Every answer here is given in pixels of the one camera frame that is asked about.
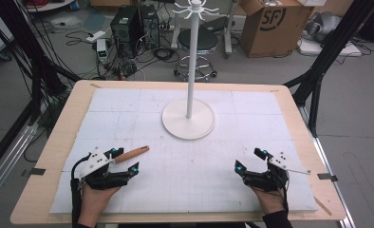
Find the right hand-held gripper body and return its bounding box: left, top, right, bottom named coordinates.
left=243, top=151, right=311, bottom=193

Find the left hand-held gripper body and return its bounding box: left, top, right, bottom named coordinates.
left=79, top=146, right=131, bottom=191

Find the wooden handled utensil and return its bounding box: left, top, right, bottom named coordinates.
left=113, top=145, right=151, bottom=164

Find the person's right hand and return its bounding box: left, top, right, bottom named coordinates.
left=251, top=186, right=286, bottom=217

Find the person's left hand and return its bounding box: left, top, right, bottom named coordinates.
left=78, top=183, right=122, bottom=227

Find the white grid mat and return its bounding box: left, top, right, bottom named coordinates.
left=49, top=87, right=319, bottom=215

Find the black tape strip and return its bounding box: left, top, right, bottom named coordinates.
left=21, top=167, right=47, bottom=178
left=316, top=172, right=339, bottom=182

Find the white hook stand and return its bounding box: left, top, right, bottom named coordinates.
left=161, top=0, right=219, bottom=141

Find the white power supply unit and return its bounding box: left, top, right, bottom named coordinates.
left=96, top=38, right=109, bottom=65

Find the white power strip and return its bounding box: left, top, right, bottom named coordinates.
left=85, top=29, right=107, bottom=44

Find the large black computer tower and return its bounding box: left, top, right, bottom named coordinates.
left=110, top=5, right=142, bottom=60

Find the white flat board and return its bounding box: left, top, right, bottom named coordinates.
left=296, top=37, right=364, bottom=58

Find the cardboard box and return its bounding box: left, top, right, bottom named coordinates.
left=239, top=0, right=314, bottom=59

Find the black round stool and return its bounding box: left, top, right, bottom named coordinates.
left=174, top=28, right=219, bottom=84

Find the white metal stand leg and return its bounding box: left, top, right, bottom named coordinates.
left=223, top=0, right=239, bottom=60

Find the slim black computer tower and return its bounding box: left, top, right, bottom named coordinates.
left=139, top=4, right=160, bottom=50

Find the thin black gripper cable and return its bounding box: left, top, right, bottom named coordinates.
left=279, top=177, right=290, bottom=217

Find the aluminium rail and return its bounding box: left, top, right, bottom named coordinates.
left=298, top=105, right=358, bottom=228
left=0, top=122, right=40, bottom=208

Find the coiled black cable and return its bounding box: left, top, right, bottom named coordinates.
left=152, top=47, right=180, bottom=64

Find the black metal frame strut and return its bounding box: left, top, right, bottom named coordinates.
left=0, top=0, right=82, bottom=126
left=283, top=0, right=374, bottom=138

